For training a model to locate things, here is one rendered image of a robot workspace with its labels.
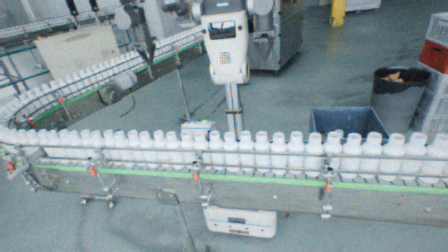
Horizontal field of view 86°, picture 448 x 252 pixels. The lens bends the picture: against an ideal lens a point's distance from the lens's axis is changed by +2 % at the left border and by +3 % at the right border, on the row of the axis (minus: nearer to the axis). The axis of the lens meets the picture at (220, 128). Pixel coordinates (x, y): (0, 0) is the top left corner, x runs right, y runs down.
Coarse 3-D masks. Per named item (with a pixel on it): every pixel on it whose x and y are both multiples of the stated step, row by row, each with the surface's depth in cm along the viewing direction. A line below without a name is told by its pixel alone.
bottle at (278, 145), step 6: (276, 132) 85; (276, 138) 83; (282, 138) 83; (270, 144) 87; (276, 144) 84; (282, 144) 84; (270, 150) 87; (276, 150) 84; (282, 150) 84; (270, 156) 89; (276, 156) 86; (282, 156) 85; (276, 162) 87; (282, 162) 87
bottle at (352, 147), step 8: (352, 136) 80; (360, 136) 77; (344, 144) 81; (352, 144) 78; (344, 152) 80; (352, 152) 78; (360, 152) 78; (344, 160) 81; (352, 160) 80; (360, 160) 81; (344, 168) 83; (352, 168) 81; (344, 176) 84; (352, 176) 83
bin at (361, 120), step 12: (312, 108) 139; (324, 108) 138; (336, 108) 136; (348, 108) 135; (360, 108) 133; (372, 108) 131; (312, 120) 131; (324, 120) 142; (336, 120) 140; (348, 120) 139; (360, 120) 137; (372, 120) 129; (312, 132) 132; (324, 132) 146; (348, 132) 143; (360, 132) 141; (384, 132) 114
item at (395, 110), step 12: (384, 72) 254; (396, 72) 252; (408, 72) 246; (420, 72) 236; (384, 84) 229; (396, 84) 221; (408, 84) 217; (420, 84) 217; (372, 96) 250; (384, 96) 234; (396, 96) 227; (408, 96) 224; (420, 96) 228; (384, 108) 240; (396, 108) 233; (408, 108) 231; (384, 120) 246; (396, 120) 240; (408, 120) 241; (396, 132) 248
